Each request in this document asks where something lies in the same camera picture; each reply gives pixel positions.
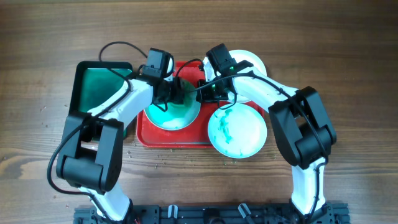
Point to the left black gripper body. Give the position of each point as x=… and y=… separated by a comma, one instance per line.
x=172, y=90

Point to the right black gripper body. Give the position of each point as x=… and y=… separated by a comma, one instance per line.
x=212, y=93

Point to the white plate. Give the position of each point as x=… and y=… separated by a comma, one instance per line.
x=238, y=55
x=237, y=131
x=172, y=117

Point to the green sponge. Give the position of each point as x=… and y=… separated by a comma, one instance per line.
x=188, y=96

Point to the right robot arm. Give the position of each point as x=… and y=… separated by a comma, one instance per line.
x=302, y=129

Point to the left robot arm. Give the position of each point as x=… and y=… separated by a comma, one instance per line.
x=89, y=156

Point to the red plastic tray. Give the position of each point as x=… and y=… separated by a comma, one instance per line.
x=194, y=135

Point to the dark green plastic tray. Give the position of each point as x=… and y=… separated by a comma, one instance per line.
x=95, y=82

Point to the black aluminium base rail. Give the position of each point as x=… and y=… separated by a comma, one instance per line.
x=271, y=213

